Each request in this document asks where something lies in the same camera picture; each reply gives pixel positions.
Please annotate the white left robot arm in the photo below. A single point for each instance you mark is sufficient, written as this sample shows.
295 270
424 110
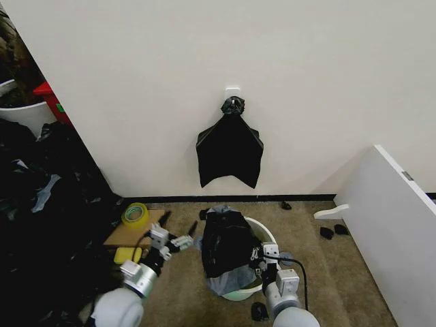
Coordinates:
119 306

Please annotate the white panel foot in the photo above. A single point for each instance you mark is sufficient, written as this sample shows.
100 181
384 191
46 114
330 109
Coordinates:
328 213

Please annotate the small black floor scrap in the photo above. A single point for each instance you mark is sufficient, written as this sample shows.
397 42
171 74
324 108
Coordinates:
285 205
341 230
259 310
327 233

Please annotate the yellow sponge block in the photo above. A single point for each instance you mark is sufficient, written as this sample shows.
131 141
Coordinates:
125 255

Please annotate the black baseboard strip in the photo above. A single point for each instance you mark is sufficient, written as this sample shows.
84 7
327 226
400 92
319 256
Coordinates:
225 198

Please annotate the brown cardboard sheet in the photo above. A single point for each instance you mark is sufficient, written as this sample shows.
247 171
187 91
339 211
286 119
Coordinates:
127 235

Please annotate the white round trash bin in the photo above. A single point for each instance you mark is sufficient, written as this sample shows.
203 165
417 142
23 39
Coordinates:
264 233

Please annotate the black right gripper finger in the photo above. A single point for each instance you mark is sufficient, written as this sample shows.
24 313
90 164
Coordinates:
254 254
285 256

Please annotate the large white bin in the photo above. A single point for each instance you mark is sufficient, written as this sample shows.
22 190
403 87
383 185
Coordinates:
30 116

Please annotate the red box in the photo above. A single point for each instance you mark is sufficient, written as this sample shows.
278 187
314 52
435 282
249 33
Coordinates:
47 93

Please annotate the white wall hook plate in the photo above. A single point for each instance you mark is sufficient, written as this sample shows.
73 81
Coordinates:
233 92

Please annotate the dark brown mottled cloth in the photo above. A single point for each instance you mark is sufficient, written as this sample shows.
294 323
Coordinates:
15 68

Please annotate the pile of black garbage bags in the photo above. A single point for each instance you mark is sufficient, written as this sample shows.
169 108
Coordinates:
44 211

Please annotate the white board panel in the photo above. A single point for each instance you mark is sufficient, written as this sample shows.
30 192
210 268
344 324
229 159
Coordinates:
385 218

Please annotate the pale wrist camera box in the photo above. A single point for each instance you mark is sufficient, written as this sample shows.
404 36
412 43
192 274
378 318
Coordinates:
271 251
159 237

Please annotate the black garbage bag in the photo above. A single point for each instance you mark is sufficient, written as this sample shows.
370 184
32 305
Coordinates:
226 245
231 153

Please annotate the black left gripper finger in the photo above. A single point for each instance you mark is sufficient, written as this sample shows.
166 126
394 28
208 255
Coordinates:
192 229
165 218

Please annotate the yellow tape roll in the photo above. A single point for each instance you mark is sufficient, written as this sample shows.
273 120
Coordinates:
135 218

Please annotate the black hanging garbage bag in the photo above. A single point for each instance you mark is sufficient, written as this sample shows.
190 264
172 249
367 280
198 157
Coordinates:
231 153

